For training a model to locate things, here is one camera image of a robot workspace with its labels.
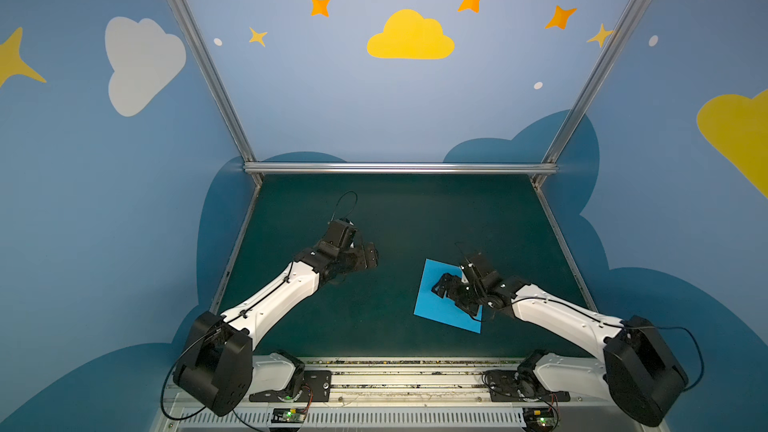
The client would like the blue square paper sheet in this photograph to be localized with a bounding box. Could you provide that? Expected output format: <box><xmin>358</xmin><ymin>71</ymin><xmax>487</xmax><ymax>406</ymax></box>
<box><xmin>414</xmin><ymin>259</ymin><xmax>482</xmax><ymax>334</ymax></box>

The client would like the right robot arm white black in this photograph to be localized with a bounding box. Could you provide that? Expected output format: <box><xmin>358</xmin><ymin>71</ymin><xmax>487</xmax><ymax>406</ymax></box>
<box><xmin>429</xmin><ymin>254</ymin><xmax>692</xmax><ymax>427</ymax></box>

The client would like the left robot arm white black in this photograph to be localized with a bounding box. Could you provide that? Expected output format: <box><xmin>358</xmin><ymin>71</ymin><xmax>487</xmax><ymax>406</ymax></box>
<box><xmin>168</xmin><ymin>218</ymin><xmax>379</xmax><ymax>417</ymax></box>

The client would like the back horizontal aluminium bar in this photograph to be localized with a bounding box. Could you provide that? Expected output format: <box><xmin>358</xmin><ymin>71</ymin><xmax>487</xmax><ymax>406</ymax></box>
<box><xmin>244</xmin><ymin>162</ymin><xmax>558</xmax><ymax>175</ymax></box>

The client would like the right green circuit board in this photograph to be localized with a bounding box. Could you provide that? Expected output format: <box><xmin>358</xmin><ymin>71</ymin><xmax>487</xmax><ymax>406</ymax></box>
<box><xmin>523</xmin><ymin>408</ymin><xmax>557</xmax><ymax>431</ymax></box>

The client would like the green circuit board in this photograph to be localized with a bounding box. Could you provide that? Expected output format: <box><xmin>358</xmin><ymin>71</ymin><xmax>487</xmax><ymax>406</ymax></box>
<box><xmin>523</xmin><ymin>408</ymin><xmax>557</xmax><ymax>431</ymax></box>
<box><xmin>270</xmin><ymin>408</ymin><xmax>307</xmax><ymax>424</ymax></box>

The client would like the left green circuit board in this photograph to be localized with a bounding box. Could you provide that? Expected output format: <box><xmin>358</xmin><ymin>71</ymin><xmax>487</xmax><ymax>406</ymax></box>
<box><xmin>270</xmin><ymin>408</ymin><xmax>307</xmax><ymax>424</ymax></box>

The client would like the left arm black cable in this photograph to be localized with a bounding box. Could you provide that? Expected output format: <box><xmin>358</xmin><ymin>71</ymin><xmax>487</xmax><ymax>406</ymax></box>
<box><xmin>159</xmin><ymin>190</ymin><xmax>359</xmax><ymax>432</ymax></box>

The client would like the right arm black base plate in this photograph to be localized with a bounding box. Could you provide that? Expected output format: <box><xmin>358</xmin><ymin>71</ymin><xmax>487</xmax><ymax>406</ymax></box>
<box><xmin>482</xmin><ymin>369</ymin><xmax>571</xmax><ymax>402</ymax></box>

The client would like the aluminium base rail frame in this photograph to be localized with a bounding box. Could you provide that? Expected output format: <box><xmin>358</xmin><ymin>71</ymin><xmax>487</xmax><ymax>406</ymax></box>
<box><xmin>150</xmin><ymin>357</ymin><xmax>645</xmax><ymax>431</ymax></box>

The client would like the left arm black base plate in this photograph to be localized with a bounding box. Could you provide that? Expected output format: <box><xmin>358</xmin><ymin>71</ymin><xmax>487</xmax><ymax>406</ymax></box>
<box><xmin>247</xmin><ymin>370</ymin><xmax>332</xmax><ymax>404</ymax></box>

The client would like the left slanted aluminium post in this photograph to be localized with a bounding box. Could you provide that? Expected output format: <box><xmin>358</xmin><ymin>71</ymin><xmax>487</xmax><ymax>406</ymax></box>
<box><xmin>166</xmin><ymin>0</ymin><xmax>256</xmax><ymax>165</ymax></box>

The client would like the slanted aluminium post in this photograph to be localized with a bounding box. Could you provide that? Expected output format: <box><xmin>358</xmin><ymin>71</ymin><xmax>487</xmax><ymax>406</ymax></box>
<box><xmin>533</xmin><ymin>0</ymin><xmax>653</xmax><ymax>190</ymax></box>
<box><xmin>166</xmin><ymin>0</ymin><xmax>256</xmax><ymax>165</ymax></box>

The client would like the right slanted aluminium post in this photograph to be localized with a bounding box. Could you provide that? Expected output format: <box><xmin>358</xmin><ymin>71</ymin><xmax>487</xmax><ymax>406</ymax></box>
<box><xmin>533</xmin><ymin>0</ymin><xmax>653</xmax><ymax>190</ymax></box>

